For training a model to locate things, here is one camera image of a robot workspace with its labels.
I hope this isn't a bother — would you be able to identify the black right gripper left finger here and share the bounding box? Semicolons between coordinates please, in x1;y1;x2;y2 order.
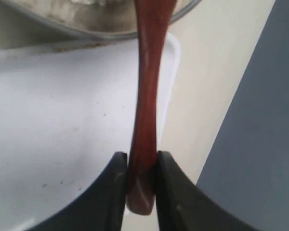
31;152;128;231

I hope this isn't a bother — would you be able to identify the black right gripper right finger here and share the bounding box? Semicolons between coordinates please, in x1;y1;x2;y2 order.
156;151;254;231

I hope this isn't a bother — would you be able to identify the dark red wooden spoon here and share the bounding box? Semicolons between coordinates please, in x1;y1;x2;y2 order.
126;0;177;216

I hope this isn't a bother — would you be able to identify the steel bowl of rice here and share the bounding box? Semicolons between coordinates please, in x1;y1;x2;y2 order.
0;0;196;42

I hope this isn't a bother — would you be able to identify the white rectangular tray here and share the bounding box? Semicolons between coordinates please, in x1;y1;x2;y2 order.
0;32;182;231

